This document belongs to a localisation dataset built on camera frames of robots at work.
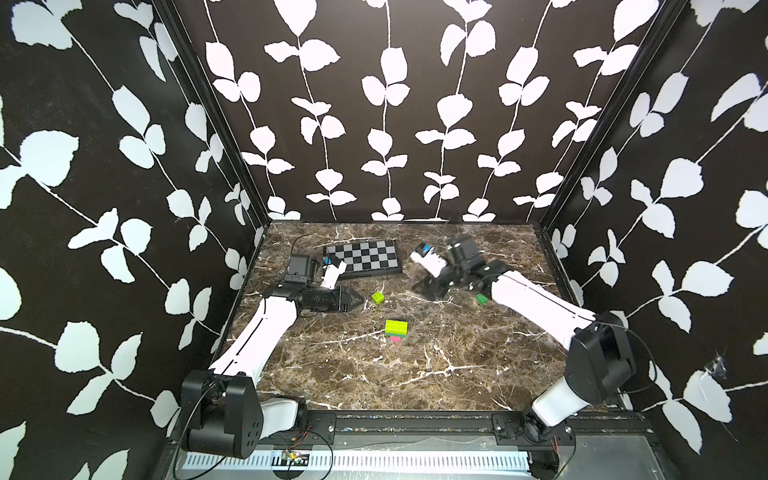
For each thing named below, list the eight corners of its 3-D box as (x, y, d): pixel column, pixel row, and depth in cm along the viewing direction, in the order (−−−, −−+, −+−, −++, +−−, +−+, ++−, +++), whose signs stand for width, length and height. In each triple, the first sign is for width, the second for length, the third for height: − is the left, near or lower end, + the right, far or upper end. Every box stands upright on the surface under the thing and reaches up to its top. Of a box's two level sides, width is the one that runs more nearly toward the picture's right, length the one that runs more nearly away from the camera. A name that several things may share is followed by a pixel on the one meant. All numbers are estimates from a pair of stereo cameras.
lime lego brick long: (384, 338, 92) (384, 327, 86) (386, 329, 94) (385, 318, 87) (405, 342, 91) (407, 331, 85) (407, 333, 93) (408, 321, 87)
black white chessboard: (324, 281, 105) (322, 275, 102) (325, 250, 114) (323, 244, 111) (402, 274, 108) (403, 268, 105) (397, 244, 117) (397, 238, 114)
